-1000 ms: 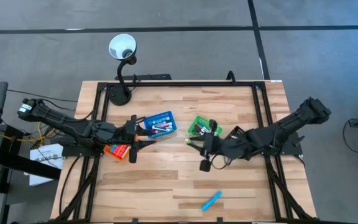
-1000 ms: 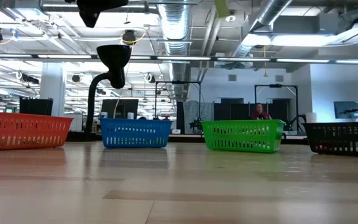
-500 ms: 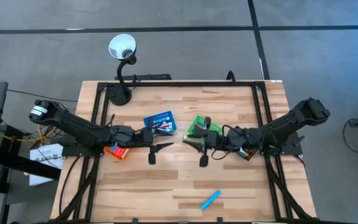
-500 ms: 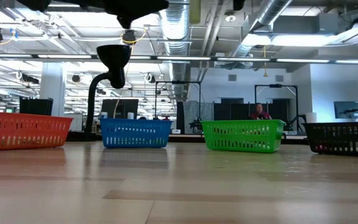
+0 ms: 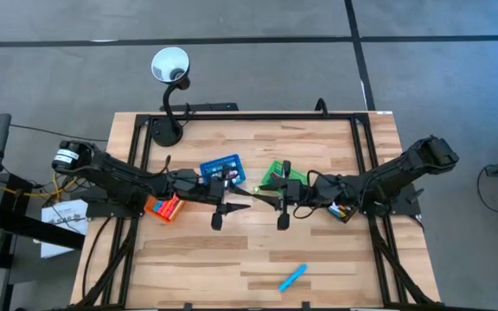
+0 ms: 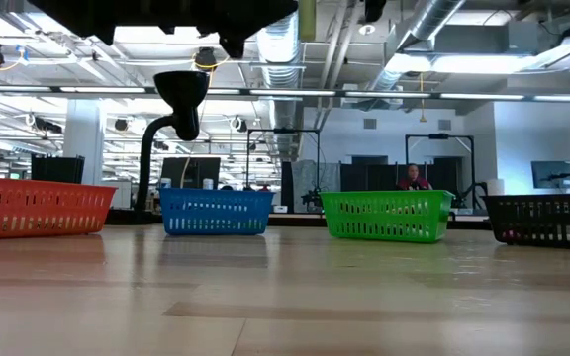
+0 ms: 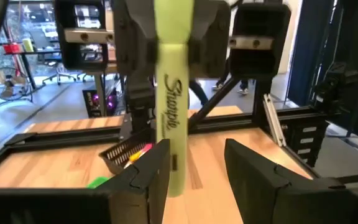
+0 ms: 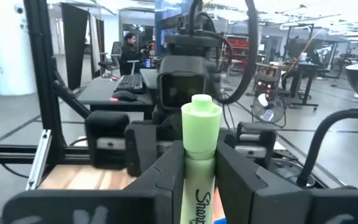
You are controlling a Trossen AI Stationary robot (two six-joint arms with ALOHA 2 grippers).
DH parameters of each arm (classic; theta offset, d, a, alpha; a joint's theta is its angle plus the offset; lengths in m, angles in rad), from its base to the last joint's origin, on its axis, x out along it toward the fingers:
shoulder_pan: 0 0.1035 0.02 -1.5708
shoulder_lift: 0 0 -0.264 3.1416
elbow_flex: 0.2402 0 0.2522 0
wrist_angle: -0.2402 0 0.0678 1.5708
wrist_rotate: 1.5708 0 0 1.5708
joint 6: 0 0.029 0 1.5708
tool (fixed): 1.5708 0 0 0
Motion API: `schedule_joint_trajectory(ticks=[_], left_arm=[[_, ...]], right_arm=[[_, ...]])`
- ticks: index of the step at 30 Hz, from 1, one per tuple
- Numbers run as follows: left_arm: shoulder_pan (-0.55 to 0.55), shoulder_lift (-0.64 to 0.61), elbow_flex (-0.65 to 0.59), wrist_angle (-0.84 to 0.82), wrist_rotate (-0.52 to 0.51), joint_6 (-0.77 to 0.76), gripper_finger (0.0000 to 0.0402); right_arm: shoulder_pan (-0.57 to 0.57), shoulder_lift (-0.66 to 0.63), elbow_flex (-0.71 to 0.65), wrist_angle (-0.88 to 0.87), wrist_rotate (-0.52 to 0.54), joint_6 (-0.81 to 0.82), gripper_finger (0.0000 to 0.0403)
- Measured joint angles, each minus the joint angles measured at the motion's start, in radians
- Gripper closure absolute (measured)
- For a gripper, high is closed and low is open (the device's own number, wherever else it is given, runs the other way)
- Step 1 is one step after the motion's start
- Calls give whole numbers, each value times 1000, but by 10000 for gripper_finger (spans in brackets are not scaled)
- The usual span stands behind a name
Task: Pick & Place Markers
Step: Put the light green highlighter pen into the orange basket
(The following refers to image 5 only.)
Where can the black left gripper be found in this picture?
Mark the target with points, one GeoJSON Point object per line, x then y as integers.
{"type": "Point", "coordinates": [216, 194]}

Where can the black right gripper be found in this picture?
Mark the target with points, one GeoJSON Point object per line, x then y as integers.
{"type": "Point", "coordinates": [292, 194]}

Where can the pink Expo marker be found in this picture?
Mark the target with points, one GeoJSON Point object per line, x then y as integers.
{"type": "Point", "coordinates": [233, 174]}

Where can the pink Sharpie highlighter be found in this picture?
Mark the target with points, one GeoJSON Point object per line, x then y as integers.
{"type": "Point", "coordinates": [172, 209]}

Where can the teal marker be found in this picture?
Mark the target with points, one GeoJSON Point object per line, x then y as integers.
{"type": "Point", "coordinates": [334, 210]}

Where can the orange-capped white marker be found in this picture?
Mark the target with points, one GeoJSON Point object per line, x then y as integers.
{"type": "Point", "coordinates": [340, 212]}

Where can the orange plastic basket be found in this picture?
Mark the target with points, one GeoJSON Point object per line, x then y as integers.
{"type": "Point", "coordinates": [151, 213]}

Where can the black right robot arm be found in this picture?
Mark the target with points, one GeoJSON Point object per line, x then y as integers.
{"type": "Point", "coordinates": [387, 173]}

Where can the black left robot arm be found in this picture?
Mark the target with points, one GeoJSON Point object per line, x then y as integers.
{"type": "Point", "coordinates": [115, 173]}

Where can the green plastic basket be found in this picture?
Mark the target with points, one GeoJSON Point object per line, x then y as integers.
{"type": "Point", "coordinates": [270, 173]}

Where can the blue plastic basket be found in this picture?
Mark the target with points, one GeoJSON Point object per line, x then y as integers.
{"type": "Point", "coordinates": [221, 160]}

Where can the black plastic basket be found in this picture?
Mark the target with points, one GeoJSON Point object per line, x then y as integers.
{"type": "Point", "coordinates": [351, 214]}

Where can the black power strip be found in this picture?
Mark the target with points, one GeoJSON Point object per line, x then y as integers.
{"type": "Point", "coordinates": [214, 106]}

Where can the white paper sheet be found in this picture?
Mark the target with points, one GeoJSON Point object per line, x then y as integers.
{"type": "Point", "coordinates": [59, 242]}

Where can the black aluminium table frame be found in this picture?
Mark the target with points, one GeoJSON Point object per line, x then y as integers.
{"type": "Point", "coordinates": [253, 116]}

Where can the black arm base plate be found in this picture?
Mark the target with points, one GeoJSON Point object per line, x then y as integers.
{"type": "Point", "coordinates": [404, 203]}
{"type": "Point", "coordinates": [102, 209]}

